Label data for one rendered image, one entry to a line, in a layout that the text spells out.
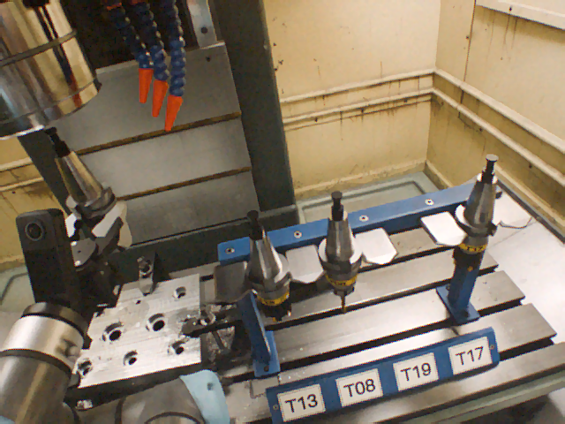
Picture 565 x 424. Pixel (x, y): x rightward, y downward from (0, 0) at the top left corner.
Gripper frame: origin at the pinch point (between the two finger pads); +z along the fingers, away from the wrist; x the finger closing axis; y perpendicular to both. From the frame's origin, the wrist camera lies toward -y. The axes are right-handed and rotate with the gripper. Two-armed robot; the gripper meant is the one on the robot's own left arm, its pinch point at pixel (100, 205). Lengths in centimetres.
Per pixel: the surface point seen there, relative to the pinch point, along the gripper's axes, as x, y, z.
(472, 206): 54, 8, -4
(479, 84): 92, 22, 67
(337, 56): 50, 14, 89
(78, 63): 8.2, -20.4, -2.1
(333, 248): 33.2, 8.2, -7.6
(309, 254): 29.7, 11.2, -5.4
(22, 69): 5.3, -22.1, -7.2
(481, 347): 59, 38, -10
